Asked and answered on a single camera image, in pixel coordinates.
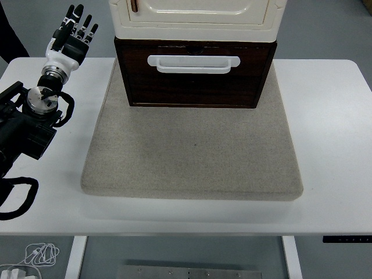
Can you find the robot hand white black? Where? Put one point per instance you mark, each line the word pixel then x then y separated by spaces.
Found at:
pixel 62 55

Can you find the dark brown wooden drawer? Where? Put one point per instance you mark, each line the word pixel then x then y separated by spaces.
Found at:
pixel 197 87

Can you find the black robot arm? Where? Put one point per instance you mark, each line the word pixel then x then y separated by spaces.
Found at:
pixel 29 130

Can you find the person's leg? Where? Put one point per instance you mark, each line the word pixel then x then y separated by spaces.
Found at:
pixel 8 35

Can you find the beige fabric mat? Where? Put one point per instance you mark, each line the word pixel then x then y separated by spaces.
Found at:
pixel 189 151

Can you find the white table leg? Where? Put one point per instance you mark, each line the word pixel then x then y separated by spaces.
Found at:
pixel 76 255
pixel 292 255

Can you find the white power adapter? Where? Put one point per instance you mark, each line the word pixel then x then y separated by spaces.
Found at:
pixel 14 273

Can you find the tan box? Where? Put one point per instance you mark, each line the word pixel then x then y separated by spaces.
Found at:
pixel 367 5

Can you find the black table control panel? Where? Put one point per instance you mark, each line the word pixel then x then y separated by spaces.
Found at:
pixel 346 239

